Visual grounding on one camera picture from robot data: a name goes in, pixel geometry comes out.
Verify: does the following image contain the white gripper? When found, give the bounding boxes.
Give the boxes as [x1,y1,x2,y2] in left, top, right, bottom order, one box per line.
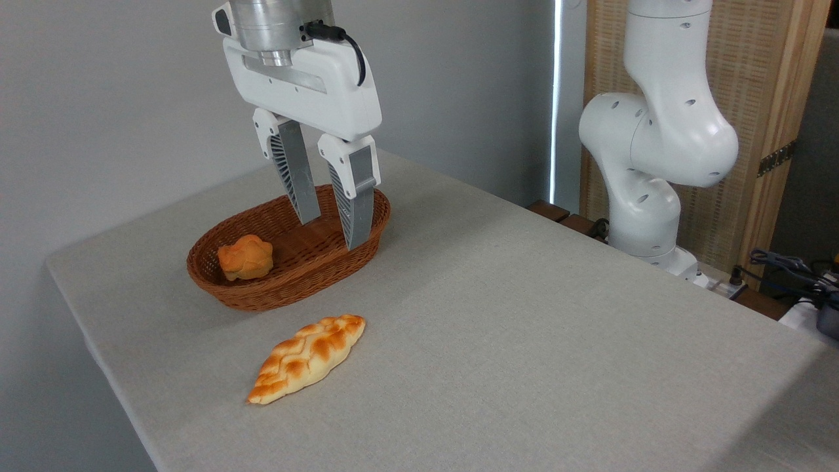
[223,37,383,251]

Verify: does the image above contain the round golden bread bun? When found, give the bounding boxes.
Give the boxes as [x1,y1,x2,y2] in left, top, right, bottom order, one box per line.
[218,235,274,281]

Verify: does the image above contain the long braided bread loaf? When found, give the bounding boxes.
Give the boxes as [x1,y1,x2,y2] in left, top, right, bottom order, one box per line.
[246,314,366,405]

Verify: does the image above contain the brown wicker basket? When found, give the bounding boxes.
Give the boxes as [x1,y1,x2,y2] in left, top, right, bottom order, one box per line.
[186,184,392,311]

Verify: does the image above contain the dark brown wooden slat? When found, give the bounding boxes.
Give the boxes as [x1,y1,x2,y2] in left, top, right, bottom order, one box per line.
[559,213,607,242]
[528,200,571,224]

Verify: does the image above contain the wooden rattan folding screen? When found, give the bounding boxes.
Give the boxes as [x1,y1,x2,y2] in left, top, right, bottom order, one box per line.
[580,0,833,289]

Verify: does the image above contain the metal screen hinge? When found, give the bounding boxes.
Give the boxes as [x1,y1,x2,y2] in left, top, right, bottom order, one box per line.
[757,140,797,178]

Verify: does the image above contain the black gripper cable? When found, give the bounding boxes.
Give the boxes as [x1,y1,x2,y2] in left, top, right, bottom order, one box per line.
[303,22,366,88]

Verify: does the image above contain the bundle of dark cables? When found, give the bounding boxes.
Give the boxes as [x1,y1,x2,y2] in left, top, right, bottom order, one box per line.
[749,248,839,299]

